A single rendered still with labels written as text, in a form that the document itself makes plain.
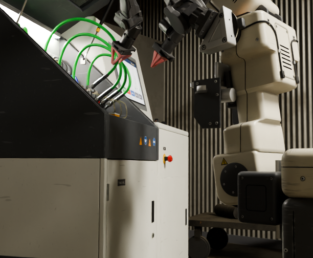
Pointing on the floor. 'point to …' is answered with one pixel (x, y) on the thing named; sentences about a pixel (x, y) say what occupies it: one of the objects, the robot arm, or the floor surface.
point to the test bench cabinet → (47, 208)
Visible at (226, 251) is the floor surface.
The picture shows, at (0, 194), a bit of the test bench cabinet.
